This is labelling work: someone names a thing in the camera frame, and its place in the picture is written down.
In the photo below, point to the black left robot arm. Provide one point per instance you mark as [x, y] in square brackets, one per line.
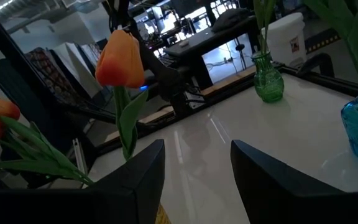
[163, 77]

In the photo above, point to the white plastic bucket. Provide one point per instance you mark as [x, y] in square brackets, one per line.
[286, 37]

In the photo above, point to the dark grey desk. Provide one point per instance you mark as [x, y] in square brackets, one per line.
[197, 40]

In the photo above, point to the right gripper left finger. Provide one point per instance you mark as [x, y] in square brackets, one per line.
[104, 205]

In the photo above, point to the white panel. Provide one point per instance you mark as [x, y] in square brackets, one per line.
[79, 71]

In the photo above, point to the wooden base board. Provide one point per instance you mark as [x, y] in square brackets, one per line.
[157, 115]

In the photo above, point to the green glass vase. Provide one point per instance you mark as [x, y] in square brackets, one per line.
[267, 82]

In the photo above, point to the leaf patterned cloth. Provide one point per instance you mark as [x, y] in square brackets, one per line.
[51, 74]

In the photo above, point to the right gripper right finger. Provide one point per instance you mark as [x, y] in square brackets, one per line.
[291, 202]

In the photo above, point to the yellow glass vase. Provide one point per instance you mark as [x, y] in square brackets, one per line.
[163, 217]

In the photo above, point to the backlit computer keyboard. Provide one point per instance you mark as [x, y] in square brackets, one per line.
[168, 61]

